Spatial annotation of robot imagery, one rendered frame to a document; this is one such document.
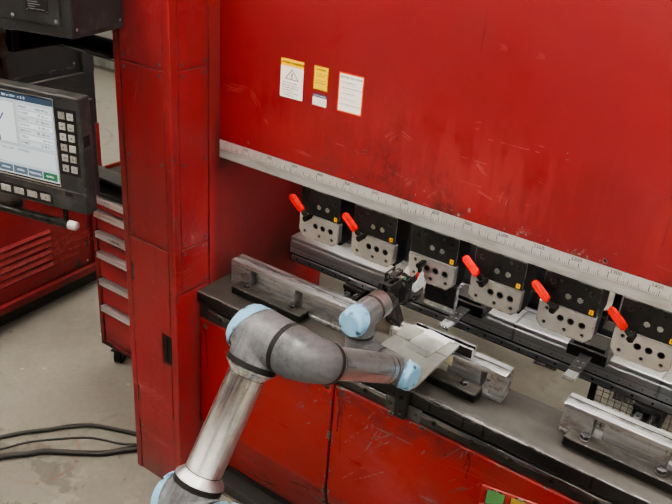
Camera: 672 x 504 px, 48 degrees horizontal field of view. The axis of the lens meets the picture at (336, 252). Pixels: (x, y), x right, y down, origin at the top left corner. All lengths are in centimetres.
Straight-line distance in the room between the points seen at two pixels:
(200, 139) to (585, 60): 123
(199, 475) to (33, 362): 233
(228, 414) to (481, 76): 102
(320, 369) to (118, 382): 224
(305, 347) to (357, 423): 91
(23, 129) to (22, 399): 163
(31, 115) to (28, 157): 14
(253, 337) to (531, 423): 94
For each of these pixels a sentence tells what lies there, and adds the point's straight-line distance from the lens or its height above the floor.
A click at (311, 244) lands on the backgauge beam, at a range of 281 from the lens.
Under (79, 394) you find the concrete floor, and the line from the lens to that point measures 373.
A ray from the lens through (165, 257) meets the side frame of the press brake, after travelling 261.
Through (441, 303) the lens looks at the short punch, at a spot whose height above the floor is 111.
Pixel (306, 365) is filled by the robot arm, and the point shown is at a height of 130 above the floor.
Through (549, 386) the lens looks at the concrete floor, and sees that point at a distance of 400.
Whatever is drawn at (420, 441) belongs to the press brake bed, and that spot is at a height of 71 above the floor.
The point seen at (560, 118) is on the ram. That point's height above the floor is 173.
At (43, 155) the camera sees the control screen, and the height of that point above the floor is 140.
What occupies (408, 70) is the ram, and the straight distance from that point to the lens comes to 208.
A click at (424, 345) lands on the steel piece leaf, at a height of 100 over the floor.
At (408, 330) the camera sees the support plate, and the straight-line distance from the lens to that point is 232.
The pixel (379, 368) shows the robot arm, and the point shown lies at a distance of 181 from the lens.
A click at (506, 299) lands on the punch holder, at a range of 212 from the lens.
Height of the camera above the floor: 223
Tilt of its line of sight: 27 degrees down
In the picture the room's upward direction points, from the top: 5 degrees clockwise
